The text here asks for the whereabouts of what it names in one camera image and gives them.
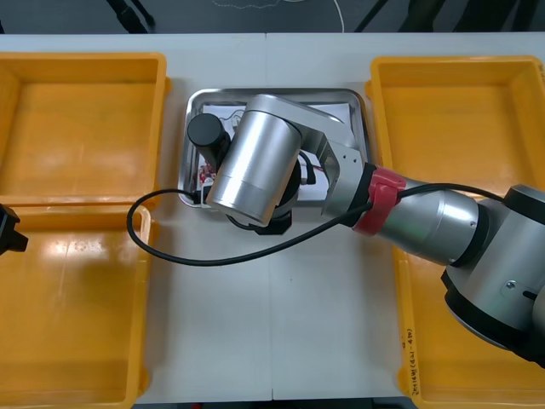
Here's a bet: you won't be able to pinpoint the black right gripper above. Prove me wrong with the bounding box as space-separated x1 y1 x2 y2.
254 211 293 237

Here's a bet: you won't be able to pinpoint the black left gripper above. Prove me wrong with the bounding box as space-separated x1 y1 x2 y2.
0 204 29 256

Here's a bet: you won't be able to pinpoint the red black green-yellow wire harness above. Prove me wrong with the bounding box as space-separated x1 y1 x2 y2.
297 151 327 188

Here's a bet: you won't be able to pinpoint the round red circuit board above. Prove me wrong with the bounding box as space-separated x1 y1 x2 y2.
194 164 219 185

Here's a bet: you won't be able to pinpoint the steel tray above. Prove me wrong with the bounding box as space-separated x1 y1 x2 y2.
181 87 370 210

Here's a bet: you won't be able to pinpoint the yellow-orange plastic bin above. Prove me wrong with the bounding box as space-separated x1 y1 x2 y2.
364 54 545 202
0 51 172 210
0 204 159 409
390 229 545 409

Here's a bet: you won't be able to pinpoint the white paper sheet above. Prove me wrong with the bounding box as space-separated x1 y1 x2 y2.
202 101 355 204

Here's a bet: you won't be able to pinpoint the black stand legs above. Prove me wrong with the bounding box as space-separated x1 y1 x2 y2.
105 0 155 34

